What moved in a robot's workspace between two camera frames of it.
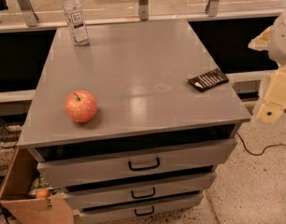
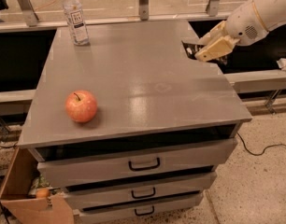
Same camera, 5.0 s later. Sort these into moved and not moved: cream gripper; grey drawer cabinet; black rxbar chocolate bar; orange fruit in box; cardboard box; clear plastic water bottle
Moved: cream gripper; black rxbar chocolate bar
Not moved: cardboard box; grey drawer cabinet; orange fruit in box; clear plastic water bottle
